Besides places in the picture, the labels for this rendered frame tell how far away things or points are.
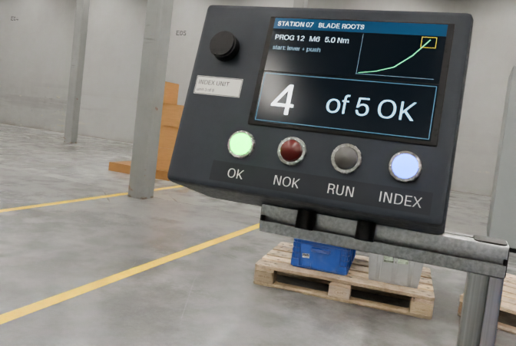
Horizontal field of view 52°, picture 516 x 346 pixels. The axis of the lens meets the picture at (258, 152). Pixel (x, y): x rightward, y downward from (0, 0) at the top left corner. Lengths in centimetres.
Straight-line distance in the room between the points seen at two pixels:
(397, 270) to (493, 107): 965
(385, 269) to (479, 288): 319
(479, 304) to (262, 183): 23
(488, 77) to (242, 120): 1268
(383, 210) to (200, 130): 19
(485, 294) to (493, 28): 1283
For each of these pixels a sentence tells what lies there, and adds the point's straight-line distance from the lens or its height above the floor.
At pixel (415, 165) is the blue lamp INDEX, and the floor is 112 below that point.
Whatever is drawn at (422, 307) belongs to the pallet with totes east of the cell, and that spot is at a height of 7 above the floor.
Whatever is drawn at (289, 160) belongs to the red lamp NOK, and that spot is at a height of 111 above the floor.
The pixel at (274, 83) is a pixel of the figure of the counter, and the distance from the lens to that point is 50.
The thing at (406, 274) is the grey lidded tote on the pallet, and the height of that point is 23.
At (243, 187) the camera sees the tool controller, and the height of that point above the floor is 108.
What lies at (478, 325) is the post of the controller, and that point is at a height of 98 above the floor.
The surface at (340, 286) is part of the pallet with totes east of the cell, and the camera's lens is 363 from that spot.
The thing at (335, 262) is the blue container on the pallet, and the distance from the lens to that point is 371.
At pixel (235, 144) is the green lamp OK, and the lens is 49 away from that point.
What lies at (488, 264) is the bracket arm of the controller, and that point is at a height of 104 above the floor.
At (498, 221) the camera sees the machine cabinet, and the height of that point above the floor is 32.
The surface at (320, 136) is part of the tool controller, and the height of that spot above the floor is 113.
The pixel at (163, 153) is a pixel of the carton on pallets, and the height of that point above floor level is 41.
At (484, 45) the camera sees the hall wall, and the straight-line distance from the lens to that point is 1324.
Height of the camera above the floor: 114
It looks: 4 degrees down
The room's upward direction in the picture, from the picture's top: 7 degrees clockwise
